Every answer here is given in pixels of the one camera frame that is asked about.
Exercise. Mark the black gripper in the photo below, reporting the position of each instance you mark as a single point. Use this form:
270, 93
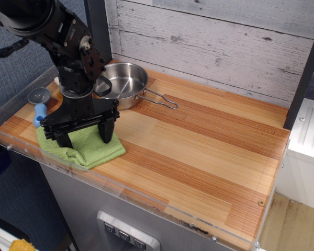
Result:
76, 113

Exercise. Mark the green cloth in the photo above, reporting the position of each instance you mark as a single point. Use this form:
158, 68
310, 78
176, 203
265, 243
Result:
88, 149

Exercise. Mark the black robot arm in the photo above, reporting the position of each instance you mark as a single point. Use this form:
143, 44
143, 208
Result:
80, 65

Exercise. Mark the blue grey measuring spoon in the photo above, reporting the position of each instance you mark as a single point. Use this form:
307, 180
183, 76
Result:
39, 97

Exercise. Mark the plush corgi toy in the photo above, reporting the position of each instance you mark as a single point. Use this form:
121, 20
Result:
56, 80

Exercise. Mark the stainless steel pan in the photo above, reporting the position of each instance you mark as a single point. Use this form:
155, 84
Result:
128, 83

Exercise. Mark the silver toy fridge cabinet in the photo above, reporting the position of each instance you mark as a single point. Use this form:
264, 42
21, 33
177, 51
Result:
149, 212

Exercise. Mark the clear acrylic barrier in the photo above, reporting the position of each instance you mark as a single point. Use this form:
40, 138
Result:
198, 172

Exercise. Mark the white ridged appliance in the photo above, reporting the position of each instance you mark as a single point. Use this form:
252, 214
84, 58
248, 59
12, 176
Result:
295, 179

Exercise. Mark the dark vertical post right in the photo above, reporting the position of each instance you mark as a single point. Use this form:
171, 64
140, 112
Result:
300, 91

